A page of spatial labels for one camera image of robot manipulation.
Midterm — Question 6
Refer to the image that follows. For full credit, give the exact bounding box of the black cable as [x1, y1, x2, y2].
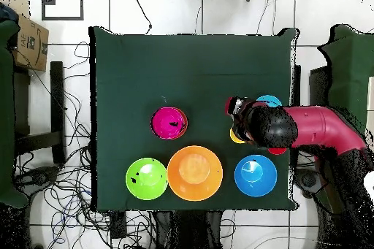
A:
[130, 0, 153, 36]

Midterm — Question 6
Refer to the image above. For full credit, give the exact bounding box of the green cloth-covered table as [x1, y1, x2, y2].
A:
[0, 19, 29, 208]
[316, 23, 374, 136]

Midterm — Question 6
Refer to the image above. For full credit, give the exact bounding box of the small orange-red bowl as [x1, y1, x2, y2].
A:
[174, 107, 189, 139]

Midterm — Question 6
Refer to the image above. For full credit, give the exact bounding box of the small magenta bowl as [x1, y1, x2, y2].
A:
[150, 107, 186, 140]

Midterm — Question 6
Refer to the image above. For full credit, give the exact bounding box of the yellow cup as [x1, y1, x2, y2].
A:
[229, 127, 247, 145]

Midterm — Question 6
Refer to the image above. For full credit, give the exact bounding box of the small light blue bowl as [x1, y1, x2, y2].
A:
[256, 94, 283, 109]

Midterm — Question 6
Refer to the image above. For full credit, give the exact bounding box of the black square frame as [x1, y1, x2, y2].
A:
[41, 0, 85, 21]

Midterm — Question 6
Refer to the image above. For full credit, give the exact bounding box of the large green bowl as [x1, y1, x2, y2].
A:
[125, 157, 169, 201]

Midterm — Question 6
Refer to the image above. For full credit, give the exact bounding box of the large blue bowl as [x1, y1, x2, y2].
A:
[234, 154, 278, 198]

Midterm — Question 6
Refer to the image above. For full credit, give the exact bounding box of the red cup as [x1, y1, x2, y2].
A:
[267, 147, 288, 156]

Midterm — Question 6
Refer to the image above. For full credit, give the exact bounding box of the tangle of black cables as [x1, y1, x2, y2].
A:
[12, 41, 159, 249]

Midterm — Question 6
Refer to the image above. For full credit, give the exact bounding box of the white box stack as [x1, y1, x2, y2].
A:
[366, 75, 374, 133]

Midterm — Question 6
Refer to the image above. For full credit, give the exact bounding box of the black metal stand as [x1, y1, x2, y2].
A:
[13, 61, 67, 166]

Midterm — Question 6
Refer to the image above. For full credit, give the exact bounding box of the large orange-yellow bowl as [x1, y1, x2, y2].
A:
[167, 145, 224, 202]

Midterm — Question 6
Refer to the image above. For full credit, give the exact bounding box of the cardboard box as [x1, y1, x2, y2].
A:
[8, 0, 50, 72]

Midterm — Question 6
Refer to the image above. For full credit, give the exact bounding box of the dark green tablecloth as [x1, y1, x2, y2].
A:
[88, 26, 299, 212]

